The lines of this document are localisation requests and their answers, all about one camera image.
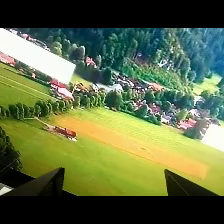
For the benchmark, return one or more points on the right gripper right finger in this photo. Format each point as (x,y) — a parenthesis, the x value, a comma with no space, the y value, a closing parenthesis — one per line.
(180,186)

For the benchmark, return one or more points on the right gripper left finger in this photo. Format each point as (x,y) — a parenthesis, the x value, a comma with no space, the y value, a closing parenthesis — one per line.
(50,185)

